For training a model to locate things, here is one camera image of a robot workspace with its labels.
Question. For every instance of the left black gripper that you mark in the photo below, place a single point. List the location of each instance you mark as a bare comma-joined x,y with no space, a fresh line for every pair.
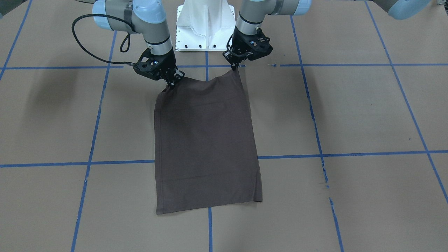
238,39

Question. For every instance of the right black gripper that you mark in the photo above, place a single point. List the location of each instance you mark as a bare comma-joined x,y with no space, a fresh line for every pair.
169,63

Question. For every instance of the dark brown t-shirt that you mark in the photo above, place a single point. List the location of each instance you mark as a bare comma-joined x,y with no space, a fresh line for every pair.
205,151

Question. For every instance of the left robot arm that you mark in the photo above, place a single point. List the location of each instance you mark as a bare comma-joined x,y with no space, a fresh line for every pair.
253,12

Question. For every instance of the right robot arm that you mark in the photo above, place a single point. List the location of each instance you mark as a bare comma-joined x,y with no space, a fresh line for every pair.
148,18

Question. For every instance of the brown paper table cover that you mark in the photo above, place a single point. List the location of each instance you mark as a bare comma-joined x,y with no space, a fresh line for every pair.
349,116

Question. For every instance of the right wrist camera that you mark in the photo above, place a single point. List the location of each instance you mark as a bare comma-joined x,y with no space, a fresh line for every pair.
149,65

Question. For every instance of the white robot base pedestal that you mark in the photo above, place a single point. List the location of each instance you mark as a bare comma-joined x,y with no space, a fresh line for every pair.
204,25

